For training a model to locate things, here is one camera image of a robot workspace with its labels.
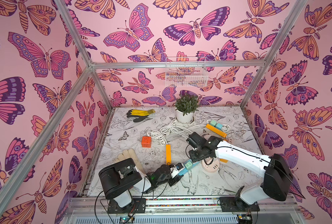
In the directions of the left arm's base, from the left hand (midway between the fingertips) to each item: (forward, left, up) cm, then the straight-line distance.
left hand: (181, 171), depth 85 cm
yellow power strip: (+13, +8, -1) cm, 15 cm away
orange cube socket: (+18, +23, +4) cm, 30 cm away
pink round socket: (+1, -19, +3) cm, 19 cm away
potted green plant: (+38, -4, +20) cm, 43 cm away
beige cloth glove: (+11, +34, +1) cm, 36 cm away
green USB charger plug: (+1, -4, +8) cm, 9 cm away
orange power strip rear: (+28, -26, +4) cm, 38 cm away
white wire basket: (+56, -4, +34) cm, 66 cm away
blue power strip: (+2, -8, +5) cm, 10 cm away
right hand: (+5, -6, +9) cm, 12 cm away
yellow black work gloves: (+45, +30, +2) cm, 54 cm away
